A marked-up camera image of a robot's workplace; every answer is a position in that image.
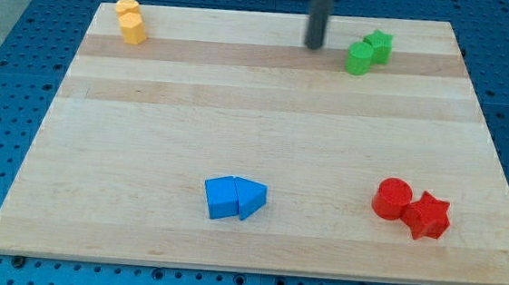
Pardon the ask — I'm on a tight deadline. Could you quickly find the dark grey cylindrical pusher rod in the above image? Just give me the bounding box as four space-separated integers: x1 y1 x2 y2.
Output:
304 0 334 50

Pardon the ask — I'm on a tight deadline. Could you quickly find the light wooden board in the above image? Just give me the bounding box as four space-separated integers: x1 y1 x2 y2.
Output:
0 3 509 285

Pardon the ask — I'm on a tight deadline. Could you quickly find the green cylinder block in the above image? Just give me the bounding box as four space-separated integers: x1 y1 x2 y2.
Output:
345 42 374 75

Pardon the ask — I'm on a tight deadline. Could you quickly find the green star block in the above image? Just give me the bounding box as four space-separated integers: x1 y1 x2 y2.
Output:
364 29 394 64

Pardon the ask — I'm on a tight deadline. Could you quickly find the yellow hexagon block front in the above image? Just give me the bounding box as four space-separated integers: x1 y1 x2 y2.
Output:
118 13 146 45

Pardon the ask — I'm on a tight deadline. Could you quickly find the yellow block rear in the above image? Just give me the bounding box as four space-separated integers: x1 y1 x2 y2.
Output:
114 0 141 17

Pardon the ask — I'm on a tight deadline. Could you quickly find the blue triangle block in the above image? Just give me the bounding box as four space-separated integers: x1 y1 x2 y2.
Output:
234 177 268 221

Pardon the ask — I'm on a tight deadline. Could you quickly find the red cylinder block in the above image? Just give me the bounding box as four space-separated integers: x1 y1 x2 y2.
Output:
371 178 413 221

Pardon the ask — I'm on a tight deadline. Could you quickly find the blue cube block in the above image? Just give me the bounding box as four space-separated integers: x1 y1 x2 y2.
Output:
205 176 240 220

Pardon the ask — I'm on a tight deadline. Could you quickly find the red star block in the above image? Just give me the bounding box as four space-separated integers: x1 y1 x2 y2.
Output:
400 192 451 240

